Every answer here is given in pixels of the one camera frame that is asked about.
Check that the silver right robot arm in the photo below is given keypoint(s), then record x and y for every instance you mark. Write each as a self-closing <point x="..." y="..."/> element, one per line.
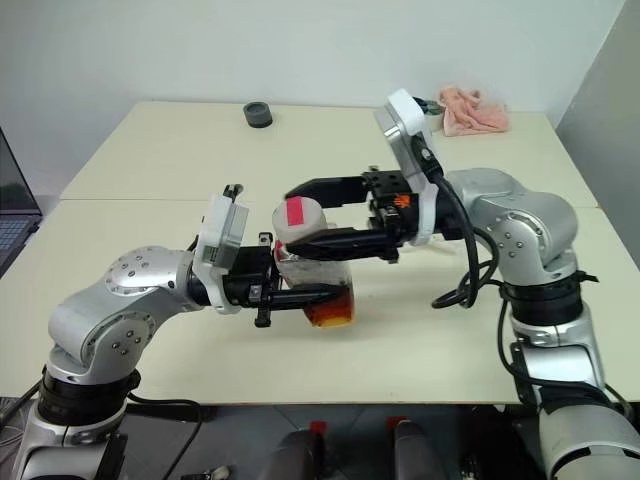
<point x="530" y="220"/>

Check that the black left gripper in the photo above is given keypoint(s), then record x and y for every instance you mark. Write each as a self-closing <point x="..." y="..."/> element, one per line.
<point x="247" y="272"/>

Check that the dark grey round cap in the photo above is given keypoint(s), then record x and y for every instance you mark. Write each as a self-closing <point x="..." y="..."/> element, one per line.
<point x="258" y="116"/>

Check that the crumpled pink cloth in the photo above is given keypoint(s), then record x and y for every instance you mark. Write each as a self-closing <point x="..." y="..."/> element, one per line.
<point x="472" y="114"/>

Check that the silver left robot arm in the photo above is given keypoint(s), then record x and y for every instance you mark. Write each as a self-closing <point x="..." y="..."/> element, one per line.
<point x="130" y="295"/>

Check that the white-capped bottle of orange drink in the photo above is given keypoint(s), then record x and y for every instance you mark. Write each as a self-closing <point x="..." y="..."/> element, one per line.
<point x="320" y="272"/>

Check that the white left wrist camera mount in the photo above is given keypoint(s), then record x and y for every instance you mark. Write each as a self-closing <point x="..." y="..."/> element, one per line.
<point x="215" y="220"/>

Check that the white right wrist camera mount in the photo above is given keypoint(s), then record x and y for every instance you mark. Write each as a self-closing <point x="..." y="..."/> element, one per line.
<point x="407" y="112"/>

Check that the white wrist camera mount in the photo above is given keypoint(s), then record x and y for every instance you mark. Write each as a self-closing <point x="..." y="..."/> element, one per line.
<point x="407" y="112"/>
<point x="215" y="220"/>

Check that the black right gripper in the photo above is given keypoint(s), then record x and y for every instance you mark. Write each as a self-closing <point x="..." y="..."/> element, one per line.
<point x="392" y="210"/>

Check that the dark open laptop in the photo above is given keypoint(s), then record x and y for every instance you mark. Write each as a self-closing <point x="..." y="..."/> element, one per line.
<point x="10" y="235"/>

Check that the dark rounded shape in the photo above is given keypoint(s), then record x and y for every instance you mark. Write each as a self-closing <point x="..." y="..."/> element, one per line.
<point x="292" y="457"/>
<point x="415" y="452"/>

